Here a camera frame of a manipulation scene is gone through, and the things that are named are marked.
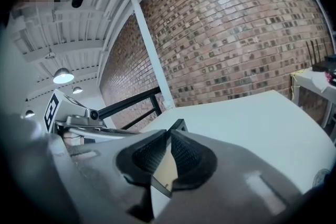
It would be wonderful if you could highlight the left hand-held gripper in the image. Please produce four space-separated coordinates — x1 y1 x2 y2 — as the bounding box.
43 88 139 145

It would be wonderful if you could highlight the black router with antennas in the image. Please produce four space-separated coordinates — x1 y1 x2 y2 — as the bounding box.
305 39 336 73

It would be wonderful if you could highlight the large white pendant lamp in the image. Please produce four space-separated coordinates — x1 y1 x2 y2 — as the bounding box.
52 67 75 84

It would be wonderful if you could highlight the black metal railing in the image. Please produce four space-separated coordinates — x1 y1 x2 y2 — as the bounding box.
97 86 164 131

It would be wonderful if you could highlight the yellow cable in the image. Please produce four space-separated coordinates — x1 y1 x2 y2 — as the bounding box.
290 69 306 101

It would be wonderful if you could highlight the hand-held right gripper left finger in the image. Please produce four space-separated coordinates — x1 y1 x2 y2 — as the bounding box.
23 129 169 224

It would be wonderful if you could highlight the white vertical pipe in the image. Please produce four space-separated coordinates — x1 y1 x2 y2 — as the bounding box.
125 0 176 111

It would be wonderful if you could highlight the white side table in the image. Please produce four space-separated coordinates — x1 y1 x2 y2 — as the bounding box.
289 69 336 129

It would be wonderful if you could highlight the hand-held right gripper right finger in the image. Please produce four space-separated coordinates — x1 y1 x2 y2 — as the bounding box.
156 129 328 224

